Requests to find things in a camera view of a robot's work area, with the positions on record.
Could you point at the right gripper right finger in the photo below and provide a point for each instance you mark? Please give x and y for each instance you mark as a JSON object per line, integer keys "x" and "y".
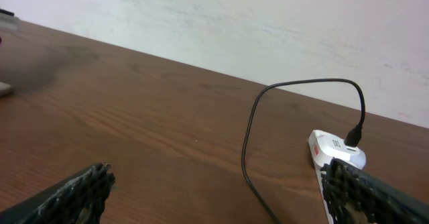
{"x": 352, "y": 196}

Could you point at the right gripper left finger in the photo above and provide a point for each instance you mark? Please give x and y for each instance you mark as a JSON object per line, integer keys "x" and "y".
{"x": 79, "y": 198}

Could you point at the white USB charger adapter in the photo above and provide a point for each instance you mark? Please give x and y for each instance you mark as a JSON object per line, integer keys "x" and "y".
{"x": 325, "y": 146}

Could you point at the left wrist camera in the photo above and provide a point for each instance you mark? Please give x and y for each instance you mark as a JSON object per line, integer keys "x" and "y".
{"x": 9, "y": 20}

